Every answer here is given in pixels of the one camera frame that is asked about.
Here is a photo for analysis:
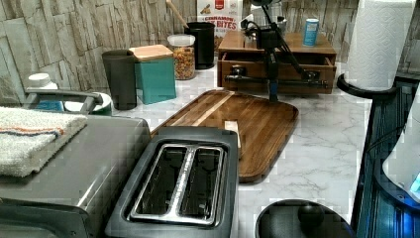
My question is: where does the wooden drawer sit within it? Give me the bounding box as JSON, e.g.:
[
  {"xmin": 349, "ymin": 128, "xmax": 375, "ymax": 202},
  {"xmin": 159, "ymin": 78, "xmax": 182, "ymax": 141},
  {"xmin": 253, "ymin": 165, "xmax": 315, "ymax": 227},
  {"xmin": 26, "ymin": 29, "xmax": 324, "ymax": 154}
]
[{"xmin": 217, "ymin": 52, "xmax": 337, "ymax": 94}]

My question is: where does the blue canister white cap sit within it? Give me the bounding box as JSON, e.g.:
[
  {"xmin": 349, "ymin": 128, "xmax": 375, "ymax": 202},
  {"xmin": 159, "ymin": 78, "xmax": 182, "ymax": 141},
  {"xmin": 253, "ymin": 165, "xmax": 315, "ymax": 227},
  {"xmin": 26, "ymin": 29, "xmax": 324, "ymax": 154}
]
[{"xmin": 303, "ymin": 18, "xmax": 319, "ymax": 47}]

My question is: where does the wooden cutting board tray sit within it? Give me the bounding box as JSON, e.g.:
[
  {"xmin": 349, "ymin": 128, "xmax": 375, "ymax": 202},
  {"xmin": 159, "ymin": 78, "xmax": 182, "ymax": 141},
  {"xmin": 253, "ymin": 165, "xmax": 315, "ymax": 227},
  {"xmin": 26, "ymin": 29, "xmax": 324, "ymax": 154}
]
[{"xmin": 162, "ymin": 89, "xmax": 299, "ymax": 183}]

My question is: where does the wooden spoon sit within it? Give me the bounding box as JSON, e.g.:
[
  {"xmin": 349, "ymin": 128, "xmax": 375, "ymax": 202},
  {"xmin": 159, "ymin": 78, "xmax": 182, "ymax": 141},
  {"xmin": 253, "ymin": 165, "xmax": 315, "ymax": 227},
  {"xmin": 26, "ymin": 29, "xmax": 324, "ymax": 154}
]
[{"xmin": 165, "ymin": 0, "xmax": 189, "ymax": 29}]

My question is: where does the black kettle lid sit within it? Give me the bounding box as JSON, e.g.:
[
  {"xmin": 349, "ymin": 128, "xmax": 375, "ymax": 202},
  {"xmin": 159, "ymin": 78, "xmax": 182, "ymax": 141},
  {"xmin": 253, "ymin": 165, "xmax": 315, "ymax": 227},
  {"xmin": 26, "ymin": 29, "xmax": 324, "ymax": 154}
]
[{"xmin": 255, "ymin": 199, "xmax": 357, "ymax": 238}]

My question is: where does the silver toaster oven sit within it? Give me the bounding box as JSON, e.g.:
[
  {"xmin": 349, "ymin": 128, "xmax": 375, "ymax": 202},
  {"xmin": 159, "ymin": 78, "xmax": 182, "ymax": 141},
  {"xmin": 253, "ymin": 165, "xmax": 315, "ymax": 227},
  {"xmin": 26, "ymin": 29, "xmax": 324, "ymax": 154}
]
[{"xmin": 0, "ymin": 89, "xmax": 151, "ymax": 238}]

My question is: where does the white mug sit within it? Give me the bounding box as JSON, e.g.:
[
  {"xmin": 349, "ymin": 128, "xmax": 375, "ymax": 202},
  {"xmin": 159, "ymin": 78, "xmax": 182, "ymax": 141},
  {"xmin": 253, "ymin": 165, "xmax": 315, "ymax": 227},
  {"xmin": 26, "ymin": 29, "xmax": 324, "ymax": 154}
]
[{"xmin": 63, "ymin": 92, "xmax": 112, "ymax": 116}]

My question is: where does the white striped towel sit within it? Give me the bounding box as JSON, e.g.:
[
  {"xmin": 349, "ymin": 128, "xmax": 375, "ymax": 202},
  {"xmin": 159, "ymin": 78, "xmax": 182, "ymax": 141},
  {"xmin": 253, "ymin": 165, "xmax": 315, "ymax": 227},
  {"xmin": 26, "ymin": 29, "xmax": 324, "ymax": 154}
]
[{"xmin": 0, "ymin": 107, "xmax": 87, "ymax": 178}]

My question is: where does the black paper towel holder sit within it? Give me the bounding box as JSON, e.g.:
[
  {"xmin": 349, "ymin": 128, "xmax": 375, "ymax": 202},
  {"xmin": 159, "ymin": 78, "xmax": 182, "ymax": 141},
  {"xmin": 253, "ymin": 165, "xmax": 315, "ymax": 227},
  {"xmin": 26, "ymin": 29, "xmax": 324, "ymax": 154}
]
[{"xmin": 337, "ymin": 73, "xmax": 397, "ymax": 100}]

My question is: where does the teal box wooden lid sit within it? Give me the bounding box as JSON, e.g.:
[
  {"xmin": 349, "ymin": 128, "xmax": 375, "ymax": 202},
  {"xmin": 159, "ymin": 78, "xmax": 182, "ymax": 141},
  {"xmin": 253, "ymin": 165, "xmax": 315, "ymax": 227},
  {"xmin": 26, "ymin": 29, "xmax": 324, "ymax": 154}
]
[{"xmin": 130, "ymin": 45, "xmax": 176, "ymax": 104}]

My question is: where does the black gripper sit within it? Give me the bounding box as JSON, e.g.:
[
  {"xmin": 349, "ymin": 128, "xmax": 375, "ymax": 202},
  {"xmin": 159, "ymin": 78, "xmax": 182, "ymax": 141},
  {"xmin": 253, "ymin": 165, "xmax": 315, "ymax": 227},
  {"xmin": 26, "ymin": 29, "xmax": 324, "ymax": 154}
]
[{"xmin": 245, "ymin": 21, "xmax": 305, "ymax": 102}]

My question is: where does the cinnamon oat bites box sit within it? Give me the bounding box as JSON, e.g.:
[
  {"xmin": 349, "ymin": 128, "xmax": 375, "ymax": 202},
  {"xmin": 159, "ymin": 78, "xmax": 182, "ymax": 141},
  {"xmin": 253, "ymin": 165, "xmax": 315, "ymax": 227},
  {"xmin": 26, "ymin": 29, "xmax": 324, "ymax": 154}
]
[{"xmin": 197, "ymin": 0, "xmax": 243, "ymax": 49}]

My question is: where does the black tumbler cup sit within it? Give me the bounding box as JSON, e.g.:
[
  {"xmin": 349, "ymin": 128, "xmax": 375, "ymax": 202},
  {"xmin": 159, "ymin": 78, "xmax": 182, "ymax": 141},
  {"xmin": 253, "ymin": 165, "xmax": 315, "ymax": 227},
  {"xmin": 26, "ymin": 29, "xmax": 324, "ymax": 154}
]
[{"xmin": 102, "ymin": 50, "xmax": 137, "ymax": 110}]

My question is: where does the clear cereal jar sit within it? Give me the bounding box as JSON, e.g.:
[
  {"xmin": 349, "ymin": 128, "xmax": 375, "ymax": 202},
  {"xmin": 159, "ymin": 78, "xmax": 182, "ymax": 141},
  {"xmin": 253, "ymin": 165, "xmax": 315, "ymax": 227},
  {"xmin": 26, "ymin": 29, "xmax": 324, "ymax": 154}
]
[{"xmin": 167, "ymin": 34, "xmax": 195, "ymax": 80}]

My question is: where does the white bottle blue label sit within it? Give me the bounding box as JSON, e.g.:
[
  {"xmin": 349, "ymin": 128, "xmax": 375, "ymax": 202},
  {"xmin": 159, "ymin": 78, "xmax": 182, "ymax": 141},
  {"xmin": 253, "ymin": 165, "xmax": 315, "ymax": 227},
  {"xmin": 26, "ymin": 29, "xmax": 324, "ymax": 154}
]
[{"xmin": 28, "ymin": 72, "xmax": 63, "ymax": 111}]

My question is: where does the paper towel roll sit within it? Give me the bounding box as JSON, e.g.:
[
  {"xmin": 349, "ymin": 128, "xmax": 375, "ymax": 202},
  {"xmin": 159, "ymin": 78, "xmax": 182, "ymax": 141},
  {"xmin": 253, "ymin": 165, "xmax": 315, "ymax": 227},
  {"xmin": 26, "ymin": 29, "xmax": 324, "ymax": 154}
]
[{"xmin": 345, "ymin": 0, "xmax": 416, "ymax": 91}]

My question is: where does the black two-slot toaster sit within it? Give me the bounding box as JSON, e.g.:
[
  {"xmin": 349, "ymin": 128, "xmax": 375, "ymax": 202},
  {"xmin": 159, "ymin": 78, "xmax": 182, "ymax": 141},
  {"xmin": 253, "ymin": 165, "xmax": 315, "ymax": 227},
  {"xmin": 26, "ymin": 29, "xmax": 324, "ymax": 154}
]
[{"xmin": 104, "ymin": 126, "xmax": 239, "ymax": 238}]

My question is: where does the black utensil holder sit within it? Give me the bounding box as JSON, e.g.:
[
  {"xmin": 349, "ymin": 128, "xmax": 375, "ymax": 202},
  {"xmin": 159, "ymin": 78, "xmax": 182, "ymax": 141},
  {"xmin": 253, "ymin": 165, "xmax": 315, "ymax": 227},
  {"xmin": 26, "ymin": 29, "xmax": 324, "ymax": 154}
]
[{"xmin": 184, "ymin": 22, "xmax": 215, "ymax": 69}]

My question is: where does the wooden drawer cabinet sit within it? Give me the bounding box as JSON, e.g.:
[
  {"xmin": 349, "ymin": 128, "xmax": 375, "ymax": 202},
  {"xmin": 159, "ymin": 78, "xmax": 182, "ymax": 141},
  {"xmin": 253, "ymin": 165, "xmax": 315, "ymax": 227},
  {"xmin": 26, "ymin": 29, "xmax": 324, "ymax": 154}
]
[{"xmin": 218, "ymin": 31, "xmax": 337, "ymax": 63}]

